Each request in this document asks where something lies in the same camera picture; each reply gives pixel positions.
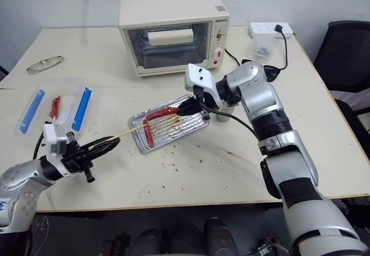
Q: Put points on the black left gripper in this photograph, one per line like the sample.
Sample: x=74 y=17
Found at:
x=74 y=158

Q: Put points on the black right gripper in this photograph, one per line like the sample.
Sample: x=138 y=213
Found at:
x=206 y=101

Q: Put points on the thin wooden skewer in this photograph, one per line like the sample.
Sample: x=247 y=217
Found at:
x=130 y=131

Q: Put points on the long red sausage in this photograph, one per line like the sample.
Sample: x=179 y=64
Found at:
x=162 y=113

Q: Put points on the short red sausage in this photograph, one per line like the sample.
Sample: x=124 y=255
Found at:
x=149 y=137

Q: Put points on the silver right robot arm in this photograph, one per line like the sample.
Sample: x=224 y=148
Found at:
x=289 y=181

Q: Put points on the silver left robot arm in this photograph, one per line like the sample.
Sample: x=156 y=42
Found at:
x=20 y=181

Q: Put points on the ribbed silver metal tray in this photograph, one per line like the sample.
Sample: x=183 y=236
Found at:
x=173 y=129

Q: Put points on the white skewer cup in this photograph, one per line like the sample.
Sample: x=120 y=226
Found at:
x=224 y=118

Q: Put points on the skewered red sausage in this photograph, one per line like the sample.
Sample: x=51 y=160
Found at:
x=55 y=107

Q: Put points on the clear plastic storage box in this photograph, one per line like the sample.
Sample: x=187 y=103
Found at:
x=65 y=105

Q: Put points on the cream toaster oven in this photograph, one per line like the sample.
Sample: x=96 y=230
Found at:
x=173 y=22

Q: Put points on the small clear plastic container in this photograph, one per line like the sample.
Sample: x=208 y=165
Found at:
x=261 y=45

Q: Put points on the dark rounded shape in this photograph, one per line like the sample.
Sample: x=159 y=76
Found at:
x=219 y=235
x=150 y=243

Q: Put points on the white power strip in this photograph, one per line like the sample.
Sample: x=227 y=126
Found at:
x=266 y=28

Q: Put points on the black mesh office chair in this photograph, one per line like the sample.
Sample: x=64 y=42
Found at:
x=344 y=56

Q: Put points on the black chair seat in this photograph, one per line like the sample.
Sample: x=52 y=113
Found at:
x=351 y=134

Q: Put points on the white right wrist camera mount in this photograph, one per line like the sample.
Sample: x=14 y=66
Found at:
x=199 y=77

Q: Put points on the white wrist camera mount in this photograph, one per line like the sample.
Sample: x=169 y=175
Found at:
x=51 y=140
x=199 y=77

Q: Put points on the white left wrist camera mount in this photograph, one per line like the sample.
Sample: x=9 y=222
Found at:
x=51 y=140

